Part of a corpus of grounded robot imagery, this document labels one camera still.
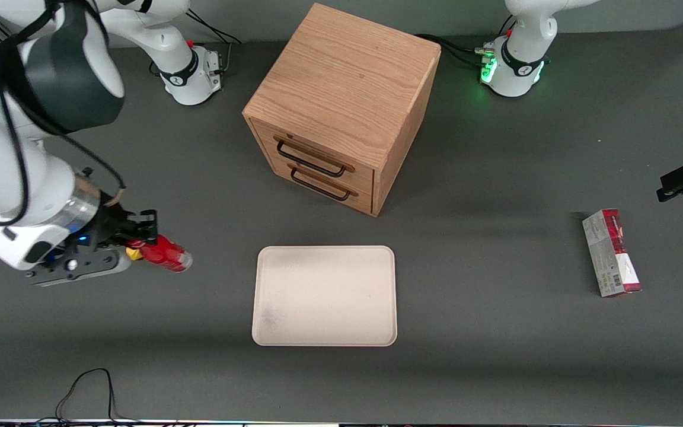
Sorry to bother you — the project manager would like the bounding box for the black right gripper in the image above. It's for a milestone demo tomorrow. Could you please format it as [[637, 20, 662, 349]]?
[[51, 200, 159, 265]]

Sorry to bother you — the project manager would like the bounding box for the red coke bottle yellow cap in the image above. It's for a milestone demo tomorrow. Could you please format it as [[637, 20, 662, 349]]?
[[126, 234, 193, 273]]

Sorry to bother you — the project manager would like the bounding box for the beige rectangular tray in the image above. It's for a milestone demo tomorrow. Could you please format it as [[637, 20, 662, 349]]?
[[251, 245, 398, 348]]

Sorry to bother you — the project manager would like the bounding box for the red plaid cardboard box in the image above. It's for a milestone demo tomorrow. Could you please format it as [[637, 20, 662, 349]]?
[[582, 208, 643, 298]]

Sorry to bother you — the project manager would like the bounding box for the wooden drawer cabinet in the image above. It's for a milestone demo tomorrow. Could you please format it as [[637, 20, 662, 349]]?
[[242, 2, 442, 218]]

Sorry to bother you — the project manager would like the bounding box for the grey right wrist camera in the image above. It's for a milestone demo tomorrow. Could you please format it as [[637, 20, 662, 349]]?
[[25, 248, 133, 288]]

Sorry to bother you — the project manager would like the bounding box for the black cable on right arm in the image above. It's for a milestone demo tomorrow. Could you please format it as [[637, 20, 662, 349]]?
[[0, 0, 127, 227]]

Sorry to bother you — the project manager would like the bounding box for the black looped cable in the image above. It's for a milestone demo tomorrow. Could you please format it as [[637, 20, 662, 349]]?
[[33, 368, 158, 425]]

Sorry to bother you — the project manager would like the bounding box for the wooden drawer with handle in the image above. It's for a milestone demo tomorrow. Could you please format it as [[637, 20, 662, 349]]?
[[270, 159, 375, 215], [250, 119, 376, 192]]

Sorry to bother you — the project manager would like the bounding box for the black cable at right base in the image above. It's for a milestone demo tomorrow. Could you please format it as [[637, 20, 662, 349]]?
[[149, 8, 242, 78]]

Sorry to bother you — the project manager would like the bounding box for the black cable at base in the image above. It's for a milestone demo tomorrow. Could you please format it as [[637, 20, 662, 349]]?
[[415, 14, 517, 69], [149, 8, 242, 78]]

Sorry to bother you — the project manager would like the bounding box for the black cable at left base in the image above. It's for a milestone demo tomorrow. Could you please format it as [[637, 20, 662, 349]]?
[[415, 14, 517, 69]]

